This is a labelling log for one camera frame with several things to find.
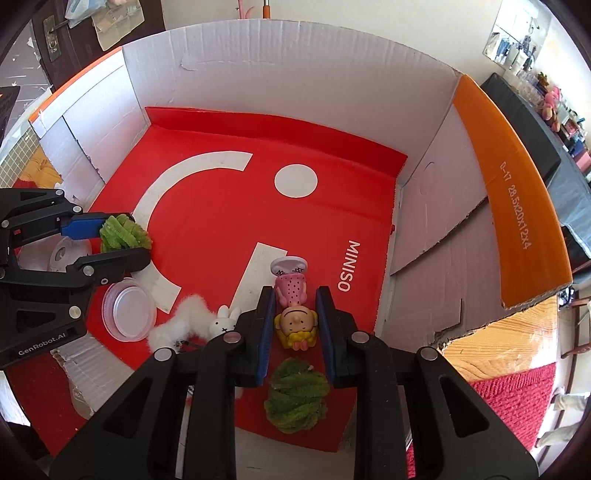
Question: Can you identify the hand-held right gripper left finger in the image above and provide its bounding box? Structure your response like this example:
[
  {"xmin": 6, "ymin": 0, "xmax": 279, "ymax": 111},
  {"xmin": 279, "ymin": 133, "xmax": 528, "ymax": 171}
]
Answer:
[{"xmin": 48, "ymin": 285, "xmax": 278, "ymax": 480}]

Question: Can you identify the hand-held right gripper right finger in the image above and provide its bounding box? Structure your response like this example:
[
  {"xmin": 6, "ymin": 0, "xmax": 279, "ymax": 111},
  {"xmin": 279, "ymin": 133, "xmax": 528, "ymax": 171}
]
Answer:
[{"xmin": 315, "ymin": 285, "xmax": 541, "ymax": 480}]

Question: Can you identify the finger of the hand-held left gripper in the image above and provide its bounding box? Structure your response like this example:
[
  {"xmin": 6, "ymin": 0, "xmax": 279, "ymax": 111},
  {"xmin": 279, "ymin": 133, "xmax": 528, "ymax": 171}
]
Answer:
[
  {"xmin": 0, "ymin": 248, "xmax": 151, "ymax": 335},
  {"xmin": 0, "ymin": 187, "xmax": 112, "ymax": 259}
]

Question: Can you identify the small doll figurine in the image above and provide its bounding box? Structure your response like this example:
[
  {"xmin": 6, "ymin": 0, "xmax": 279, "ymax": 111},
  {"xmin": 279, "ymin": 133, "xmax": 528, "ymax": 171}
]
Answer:
[{"xmin": 270, "ymin": 256, "xmax": 318, "ymax": 352}]

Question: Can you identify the green fuzzy yarn ball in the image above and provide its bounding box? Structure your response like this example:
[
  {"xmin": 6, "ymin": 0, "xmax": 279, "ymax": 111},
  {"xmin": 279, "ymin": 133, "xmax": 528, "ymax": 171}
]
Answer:
[
  {"xmin": 99, "ymin": 213, "xmax": 153, "ymax": 254},
  {"xmin": 264, "ymin": 357, "xmax": 329, "ymax": 433}
]

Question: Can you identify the white round gadget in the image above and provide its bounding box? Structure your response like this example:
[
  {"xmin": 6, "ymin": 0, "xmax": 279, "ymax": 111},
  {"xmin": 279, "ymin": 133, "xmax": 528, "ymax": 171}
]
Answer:
[{"xmin": 18, "ymin": 237, "xmax": 93, "ymax": 273}]

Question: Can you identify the clear plastic lid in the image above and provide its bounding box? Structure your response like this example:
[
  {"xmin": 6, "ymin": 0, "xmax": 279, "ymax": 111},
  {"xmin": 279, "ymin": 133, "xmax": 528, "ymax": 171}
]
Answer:
[{"xmin": 102, "ymin": 277, "xmax": 158, "ymax": 342}]

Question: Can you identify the white fluffy bunny plush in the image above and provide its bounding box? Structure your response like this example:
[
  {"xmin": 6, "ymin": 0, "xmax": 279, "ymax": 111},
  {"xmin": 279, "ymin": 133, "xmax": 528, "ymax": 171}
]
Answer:
[{"xmin": 148, "ymin": 295, "xmax": 245, "ymax": 398}]

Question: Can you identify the orange cardboard box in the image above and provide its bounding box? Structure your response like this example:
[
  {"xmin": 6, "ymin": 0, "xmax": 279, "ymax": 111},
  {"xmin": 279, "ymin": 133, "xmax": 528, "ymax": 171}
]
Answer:
[{"xmin": 28, "ymin": 17, "xmax": 573, "ymax": 462}]

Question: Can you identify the red paper bag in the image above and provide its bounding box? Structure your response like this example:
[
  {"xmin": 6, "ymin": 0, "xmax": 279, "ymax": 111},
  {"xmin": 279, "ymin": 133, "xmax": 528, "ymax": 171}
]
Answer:
[{"xmin": 60, "ymin": 107, "xmax": 409, "ymax": 455}]

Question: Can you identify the red knitted mat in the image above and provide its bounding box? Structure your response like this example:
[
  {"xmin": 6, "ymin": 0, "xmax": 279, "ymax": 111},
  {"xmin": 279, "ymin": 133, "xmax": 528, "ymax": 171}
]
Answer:
[{"xmin": 0, "ymin": 353, "xmax": 559, "ymax": 480}]

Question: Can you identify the beige hanging organizer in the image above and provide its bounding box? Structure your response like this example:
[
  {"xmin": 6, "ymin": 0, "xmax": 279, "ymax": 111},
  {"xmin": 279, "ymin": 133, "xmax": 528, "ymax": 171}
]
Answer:
[{"xmin": 92, "ymin": 7, "xmax": 145, "ymax": 51}]

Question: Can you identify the dark brown door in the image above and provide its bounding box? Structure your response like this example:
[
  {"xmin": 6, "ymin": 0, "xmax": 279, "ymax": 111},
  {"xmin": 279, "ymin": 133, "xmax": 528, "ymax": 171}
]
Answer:
[{"xmin": 0, "ymin": 0, "xmax": 167, "ymax": 93}]

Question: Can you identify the clear plastic bag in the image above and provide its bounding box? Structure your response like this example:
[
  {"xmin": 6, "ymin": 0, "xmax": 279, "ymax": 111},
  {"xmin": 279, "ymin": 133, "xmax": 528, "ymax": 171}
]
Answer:
[{"xmin": 65, "ymin": 0, "xmax": 112, "ymax": 19}]

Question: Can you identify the dark cloth covered table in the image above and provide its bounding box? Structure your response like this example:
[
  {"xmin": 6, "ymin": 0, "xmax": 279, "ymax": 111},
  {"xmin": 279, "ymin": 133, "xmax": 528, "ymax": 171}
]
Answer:
[{"xmin": 480, "ymin": 73, "xmax": 591, "ymax": 278}]

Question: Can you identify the row of cosmetic bottles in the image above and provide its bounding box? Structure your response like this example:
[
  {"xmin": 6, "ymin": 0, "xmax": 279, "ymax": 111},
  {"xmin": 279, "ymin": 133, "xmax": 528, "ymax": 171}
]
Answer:
[{"xmin": 517, "ymin": 69, "xmax": 591, "ymax": 171}]

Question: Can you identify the pink toy figure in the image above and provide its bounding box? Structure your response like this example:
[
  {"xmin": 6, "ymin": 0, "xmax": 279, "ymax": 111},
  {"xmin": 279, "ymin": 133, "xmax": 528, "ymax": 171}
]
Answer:
[{"xmin": 542, "ymin": 88, "xmax": 561, "ymax": 130}]

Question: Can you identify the metal door handle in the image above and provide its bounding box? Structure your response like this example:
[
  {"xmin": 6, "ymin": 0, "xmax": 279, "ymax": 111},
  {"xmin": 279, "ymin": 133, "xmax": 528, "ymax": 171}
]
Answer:
[{"xmin": 43, "ymin": 16, "xmax": 63, "ymax": 61}]

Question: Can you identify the wall mirror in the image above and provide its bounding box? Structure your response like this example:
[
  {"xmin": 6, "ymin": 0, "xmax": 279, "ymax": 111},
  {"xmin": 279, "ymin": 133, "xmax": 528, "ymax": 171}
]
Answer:
[{"xmin": 482, "ymin": 0, "xmax": 552, "ymax": 70}]

